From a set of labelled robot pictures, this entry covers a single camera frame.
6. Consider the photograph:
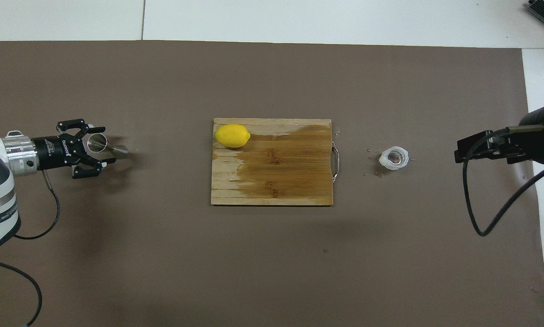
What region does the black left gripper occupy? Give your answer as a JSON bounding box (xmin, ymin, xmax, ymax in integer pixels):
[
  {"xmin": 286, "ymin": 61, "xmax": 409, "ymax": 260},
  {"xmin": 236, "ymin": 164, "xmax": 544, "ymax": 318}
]
[{"xmin": 31, "ymin": 119, "xmax": 117, "ymax": 179}]

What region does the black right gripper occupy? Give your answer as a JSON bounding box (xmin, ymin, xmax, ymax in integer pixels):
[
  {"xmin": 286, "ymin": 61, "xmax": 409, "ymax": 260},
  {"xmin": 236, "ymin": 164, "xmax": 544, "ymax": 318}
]
[{"xmin": 455, "ymin": 104, "xmax": 544, "ymax": 165}]

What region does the steel double jigger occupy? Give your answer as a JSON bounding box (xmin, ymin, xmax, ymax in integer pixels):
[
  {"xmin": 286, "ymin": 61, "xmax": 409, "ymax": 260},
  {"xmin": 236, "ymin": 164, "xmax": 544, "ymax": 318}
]
[{"xmin": 87, "ymin": 133, "xmax": 129, "ymax": 157}]

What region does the small clear plastic cup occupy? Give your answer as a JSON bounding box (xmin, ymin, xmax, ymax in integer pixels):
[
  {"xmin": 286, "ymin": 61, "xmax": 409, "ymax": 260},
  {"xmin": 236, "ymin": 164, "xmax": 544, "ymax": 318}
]
[{"xmin": 379, "ymin": 145, "xmax": 410, "ymax": 171}]

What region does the yellow lemon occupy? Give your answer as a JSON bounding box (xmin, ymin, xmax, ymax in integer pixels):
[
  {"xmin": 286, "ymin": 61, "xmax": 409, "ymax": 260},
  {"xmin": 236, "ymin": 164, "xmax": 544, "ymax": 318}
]
[{"xmin": 214, "ymin": 124, "xmax": 251, "ymax": 149}]

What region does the wooden cutting board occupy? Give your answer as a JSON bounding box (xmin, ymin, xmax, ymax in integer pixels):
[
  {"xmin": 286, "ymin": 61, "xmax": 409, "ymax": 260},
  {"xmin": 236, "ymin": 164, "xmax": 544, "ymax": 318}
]
[{"xmin": 211, "ymin": 118, "xmax": 341, "ymax": 207}]

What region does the brown table mat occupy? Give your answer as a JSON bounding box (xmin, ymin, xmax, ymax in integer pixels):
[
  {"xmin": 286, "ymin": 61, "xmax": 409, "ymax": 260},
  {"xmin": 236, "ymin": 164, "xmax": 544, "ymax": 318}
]
[{"xmin": 0, "ymin": 41, "xmax": 544, "ymax": 327}]

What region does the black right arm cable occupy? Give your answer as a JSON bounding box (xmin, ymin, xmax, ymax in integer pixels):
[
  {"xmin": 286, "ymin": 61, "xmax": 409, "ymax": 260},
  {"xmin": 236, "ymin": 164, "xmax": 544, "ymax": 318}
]
[{"xmin": 463, "ymin": 129, "xmax": 544, "ymax": 237}]

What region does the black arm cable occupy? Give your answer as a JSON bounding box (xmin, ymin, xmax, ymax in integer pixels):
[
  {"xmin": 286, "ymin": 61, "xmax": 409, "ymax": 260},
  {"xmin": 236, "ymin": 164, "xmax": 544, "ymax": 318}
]
[
  {"xmin": 0, "ymin": 170, "xmax": 61, "ymax": 327},
  {"xmin": 463, "ymin": 129, "xmax": 544, "ymax": 237}
]

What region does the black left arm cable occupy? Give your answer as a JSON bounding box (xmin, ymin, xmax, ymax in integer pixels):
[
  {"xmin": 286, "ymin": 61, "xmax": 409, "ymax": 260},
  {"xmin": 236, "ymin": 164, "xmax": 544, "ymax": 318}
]
[{"xmin": 0, "ymin": 170, "xmax": 61, "ymax": 327}]

